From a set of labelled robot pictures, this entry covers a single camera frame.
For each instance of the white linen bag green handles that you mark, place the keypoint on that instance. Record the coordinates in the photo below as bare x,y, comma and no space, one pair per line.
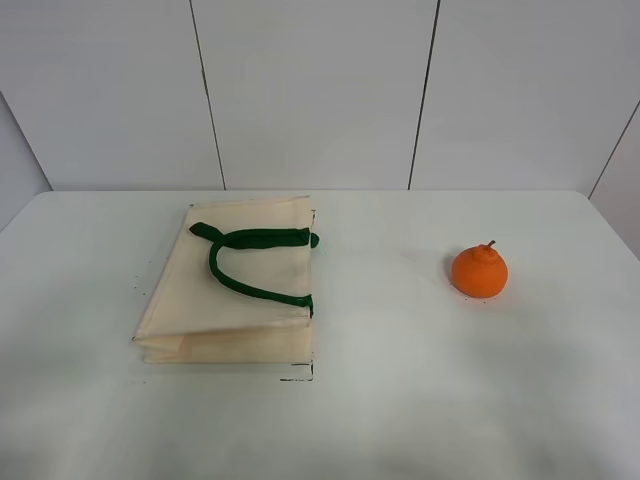
192,317

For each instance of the orange with stem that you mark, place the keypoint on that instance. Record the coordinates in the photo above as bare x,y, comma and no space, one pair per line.
479,272

